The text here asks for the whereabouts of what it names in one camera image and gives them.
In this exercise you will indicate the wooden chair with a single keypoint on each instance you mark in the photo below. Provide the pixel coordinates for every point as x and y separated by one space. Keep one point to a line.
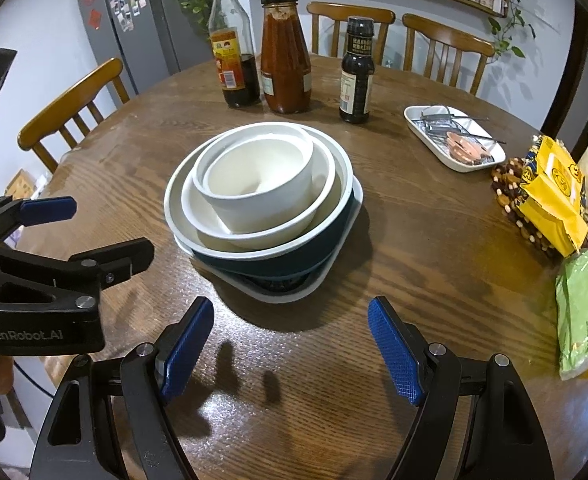
449 35
69 100
349 12

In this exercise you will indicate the small trailing green plant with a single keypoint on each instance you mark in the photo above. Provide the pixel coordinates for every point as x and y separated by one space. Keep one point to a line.
514 25

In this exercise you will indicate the white cup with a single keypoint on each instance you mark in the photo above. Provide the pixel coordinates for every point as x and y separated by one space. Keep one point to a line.
254 195

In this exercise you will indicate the pile of metal utensils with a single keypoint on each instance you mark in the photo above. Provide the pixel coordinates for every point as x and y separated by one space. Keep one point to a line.
439 120

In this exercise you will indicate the grey refrigerator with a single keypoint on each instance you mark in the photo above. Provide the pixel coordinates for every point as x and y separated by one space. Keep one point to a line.
149 35

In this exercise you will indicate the yellow nut snack bag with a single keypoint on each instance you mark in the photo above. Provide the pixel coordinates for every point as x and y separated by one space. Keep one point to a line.
549 185

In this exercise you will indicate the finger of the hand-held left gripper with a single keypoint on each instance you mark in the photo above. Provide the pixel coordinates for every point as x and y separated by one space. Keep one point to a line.
119 256
49 210

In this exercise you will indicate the dark sauce bottle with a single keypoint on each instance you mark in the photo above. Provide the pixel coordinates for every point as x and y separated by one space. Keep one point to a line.
356 85

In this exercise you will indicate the red sauce glass bottle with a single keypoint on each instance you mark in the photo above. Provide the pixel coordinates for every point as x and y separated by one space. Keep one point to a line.
284 60

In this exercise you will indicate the pink utensil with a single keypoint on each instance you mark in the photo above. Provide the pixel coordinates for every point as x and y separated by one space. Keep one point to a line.
466 150

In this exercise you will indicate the green bag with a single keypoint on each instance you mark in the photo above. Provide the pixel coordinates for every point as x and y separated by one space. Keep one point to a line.
584 310

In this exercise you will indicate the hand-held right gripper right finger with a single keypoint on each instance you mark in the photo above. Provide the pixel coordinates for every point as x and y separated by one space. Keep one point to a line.
394 355

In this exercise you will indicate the small white bowl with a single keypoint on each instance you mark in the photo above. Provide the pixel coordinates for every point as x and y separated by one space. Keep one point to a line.
324 180

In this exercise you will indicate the large blue patterned square plate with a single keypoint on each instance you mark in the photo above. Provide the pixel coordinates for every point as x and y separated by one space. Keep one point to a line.
284 294

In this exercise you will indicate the small white tray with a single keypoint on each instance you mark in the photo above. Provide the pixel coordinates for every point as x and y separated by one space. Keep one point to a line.
446 158

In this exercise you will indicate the large white bowl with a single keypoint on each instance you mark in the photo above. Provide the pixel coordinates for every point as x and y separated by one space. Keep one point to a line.
175 210

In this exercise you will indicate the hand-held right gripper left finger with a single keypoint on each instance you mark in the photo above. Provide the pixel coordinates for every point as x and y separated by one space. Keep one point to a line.
186 350

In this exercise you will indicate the yellow cap vinegar bottle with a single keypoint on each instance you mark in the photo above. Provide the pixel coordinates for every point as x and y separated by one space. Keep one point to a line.
234 60

